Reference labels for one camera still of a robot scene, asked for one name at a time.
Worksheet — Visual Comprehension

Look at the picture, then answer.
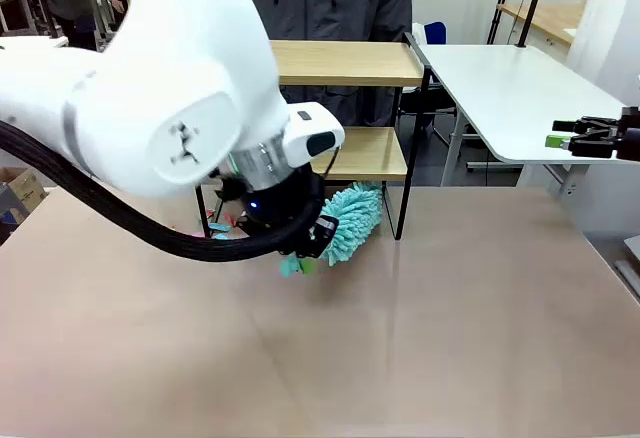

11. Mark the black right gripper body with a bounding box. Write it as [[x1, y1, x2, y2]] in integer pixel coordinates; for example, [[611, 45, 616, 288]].
[[615, 106, 640, 162]]

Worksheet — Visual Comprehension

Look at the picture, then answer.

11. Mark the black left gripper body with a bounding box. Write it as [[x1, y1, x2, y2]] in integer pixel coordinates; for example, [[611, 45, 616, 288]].
[[219, 162, 341, 259]]

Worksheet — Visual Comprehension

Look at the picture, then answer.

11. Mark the teal microfiber duster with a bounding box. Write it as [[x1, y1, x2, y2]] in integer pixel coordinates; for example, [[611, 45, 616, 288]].
[[279, 181, 384, 279]]

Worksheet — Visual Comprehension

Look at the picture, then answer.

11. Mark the two-tier wood and metal shelf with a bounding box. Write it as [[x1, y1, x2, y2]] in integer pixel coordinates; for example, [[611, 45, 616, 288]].
[[194, 31, 436, 242]]

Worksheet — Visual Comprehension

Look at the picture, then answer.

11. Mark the large white table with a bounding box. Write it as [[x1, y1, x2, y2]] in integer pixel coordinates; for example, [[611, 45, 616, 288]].
[[413, 43, 640, 204]]

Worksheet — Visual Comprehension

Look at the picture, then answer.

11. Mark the black pole stand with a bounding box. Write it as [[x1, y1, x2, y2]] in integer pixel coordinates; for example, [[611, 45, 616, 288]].
[[514, 0, 551, 48]]

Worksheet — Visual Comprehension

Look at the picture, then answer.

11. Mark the light wooden desk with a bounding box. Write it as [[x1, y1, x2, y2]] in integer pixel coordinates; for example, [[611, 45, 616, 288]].
[[497, 1, 584, 47]]

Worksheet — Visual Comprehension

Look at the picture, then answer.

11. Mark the black tripod stand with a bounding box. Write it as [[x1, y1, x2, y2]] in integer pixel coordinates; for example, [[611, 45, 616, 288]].
[[487, 0, 519, 45]]

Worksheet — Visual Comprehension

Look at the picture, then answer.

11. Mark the blue chair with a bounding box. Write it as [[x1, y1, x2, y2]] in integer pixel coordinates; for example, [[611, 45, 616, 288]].
[[424, 21, 448, 47]]

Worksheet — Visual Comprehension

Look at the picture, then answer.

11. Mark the brown cardboard box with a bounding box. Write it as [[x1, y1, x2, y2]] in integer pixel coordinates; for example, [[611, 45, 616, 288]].
[[0, 166, 49, 239]]

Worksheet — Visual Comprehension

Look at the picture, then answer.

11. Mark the small white table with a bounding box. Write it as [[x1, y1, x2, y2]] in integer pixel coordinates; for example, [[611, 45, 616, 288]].
[[0, 35, 69, 50]]

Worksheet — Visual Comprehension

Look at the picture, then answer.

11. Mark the grey metal frame rail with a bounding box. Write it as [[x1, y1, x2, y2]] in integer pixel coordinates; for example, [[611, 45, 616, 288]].
[[612, 235, 640, 304]]

